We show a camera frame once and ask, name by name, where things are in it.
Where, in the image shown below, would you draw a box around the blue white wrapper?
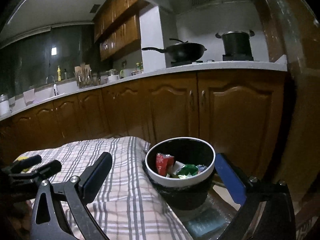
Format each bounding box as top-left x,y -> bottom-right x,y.
196,165 -> 208,174

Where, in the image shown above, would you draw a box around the green snack wrapper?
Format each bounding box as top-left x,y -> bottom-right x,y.
177,164 -> 198,179

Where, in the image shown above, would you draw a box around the red snack wrapper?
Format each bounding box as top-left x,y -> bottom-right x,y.
156,153 -> 174,177

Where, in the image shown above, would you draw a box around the white trash bin black inside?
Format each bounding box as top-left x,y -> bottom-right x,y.
143,137 -> 216,210

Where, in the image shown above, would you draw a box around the brown wooden kitchen cabinets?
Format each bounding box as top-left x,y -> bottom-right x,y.
1,69 -> 285,177

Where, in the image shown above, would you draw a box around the white kitchen countertop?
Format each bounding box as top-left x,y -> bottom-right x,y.
1,55 -> 287,121

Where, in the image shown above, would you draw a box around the yellow object on cloth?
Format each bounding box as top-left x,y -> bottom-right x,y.
16,156 -> 30,172

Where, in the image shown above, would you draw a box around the white canister on counter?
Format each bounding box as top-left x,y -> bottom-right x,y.
0,94 -> 10,116

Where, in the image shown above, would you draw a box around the plaid checked tablecloth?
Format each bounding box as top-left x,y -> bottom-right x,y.
20,137 -> 191,239

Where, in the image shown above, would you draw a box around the chrome sink faucet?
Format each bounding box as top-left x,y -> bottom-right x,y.
45,74 -> 60,97

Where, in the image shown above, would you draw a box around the yellow dish soap bottle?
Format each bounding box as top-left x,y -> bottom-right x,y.
57,66 -> 62,81

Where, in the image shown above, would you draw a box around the utensil holder on counter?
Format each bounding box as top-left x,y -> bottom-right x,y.
74,63 -> 93,88

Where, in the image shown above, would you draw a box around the black stock pot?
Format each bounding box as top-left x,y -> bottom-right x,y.
215,30 -> 255,61

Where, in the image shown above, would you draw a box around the black wok pan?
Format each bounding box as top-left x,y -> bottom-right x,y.
142,38 -> 207,62

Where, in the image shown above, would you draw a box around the brown upper wall cabinets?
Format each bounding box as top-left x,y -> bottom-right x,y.
93,0 -> 149,62

